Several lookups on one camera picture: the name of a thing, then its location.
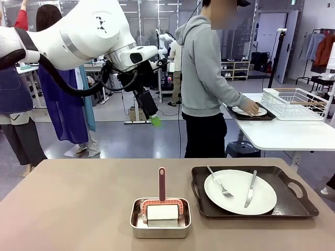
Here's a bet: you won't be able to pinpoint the person in grey hoodie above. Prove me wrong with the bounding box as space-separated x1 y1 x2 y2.
174 0 260 159

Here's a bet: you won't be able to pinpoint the light blue shirt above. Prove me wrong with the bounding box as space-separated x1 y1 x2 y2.
304 32 326 61

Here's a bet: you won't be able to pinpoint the cardboard box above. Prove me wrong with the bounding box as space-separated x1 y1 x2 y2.
128 106 147 123

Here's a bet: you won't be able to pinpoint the silver table knife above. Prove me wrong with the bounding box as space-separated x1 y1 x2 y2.
244 170 258 209

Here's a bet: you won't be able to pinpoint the black metal stool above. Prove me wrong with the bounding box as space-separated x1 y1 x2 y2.
225 140 262 158

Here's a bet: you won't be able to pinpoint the white shoe shelf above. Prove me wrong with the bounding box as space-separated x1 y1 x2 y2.
220 59 251 81

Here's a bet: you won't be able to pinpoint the stainless steel rectangular pan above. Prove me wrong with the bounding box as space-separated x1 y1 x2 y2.
129 197 192 239

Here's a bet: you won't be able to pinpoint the silver fork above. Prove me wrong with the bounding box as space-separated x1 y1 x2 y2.
206 164 235 201

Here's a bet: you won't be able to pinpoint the person's right hand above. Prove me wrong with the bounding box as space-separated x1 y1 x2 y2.
239 97 261 117

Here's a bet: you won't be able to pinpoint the person in red top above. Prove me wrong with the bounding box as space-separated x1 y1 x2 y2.
14 0 29 32

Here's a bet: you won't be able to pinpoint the woman in blue dress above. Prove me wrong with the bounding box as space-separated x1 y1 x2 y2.
35 4 102 158

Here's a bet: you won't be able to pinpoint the black serving tray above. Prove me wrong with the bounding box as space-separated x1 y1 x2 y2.
226 104 277 122

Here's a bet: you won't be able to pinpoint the white wire dish rack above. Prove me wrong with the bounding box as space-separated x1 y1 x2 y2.
261 87 331 122

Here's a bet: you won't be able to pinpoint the white background desk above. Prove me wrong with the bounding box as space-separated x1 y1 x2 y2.
15 63 108 109

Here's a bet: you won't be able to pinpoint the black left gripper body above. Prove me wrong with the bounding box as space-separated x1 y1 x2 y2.
133 89 159 118

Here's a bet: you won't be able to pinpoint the grey open door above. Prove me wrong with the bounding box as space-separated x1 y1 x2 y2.
273 9 302 85

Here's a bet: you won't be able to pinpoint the dark brown serving tray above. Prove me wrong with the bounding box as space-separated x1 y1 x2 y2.
191 165 320 219

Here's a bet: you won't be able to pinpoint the orange jacket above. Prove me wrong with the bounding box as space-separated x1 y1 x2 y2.
312 33 335 68

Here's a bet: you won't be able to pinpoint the black clothes rack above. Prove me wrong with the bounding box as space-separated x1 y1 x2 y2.
295 28 335 87

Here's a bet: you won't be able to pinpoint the person in beige trousers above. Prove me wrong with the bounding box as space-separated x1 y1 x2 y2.
167 39 183 107

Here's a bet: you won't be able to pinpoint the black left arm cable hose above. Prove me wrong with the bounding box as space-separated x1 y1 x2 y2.
0 27 139 98

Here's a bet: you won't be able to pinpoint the pink handled lint roller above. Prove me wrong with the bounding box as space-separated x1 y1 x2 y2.
142 166 182 227

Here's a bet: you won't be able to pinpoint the black bags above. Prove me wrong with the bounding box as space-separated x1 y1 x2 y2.
250 51 271 73

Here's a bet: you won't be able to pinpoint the black tripod stand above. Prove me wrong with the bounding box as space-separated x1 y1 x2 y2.
267 28 287 93

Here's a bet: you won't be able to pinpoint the large white plate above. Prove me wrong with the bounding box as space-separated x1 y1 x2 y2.
204 169 278 216

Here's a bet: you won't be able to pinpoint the person in denim apron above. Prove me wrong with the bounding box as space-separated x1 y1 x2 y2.
0 61 48 178

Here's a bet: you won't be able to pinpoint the person's right forearm grey sleeve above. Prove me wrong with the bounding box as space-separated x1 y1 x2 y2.
214 78 246 112

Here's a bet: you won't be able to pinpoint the white side table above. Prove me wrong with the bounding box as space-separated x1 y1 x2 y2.
222 92 335 165

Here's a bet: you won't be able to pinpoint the white plate with beige rim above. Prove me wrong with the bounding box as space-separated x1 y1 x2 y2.
232 105 269 117

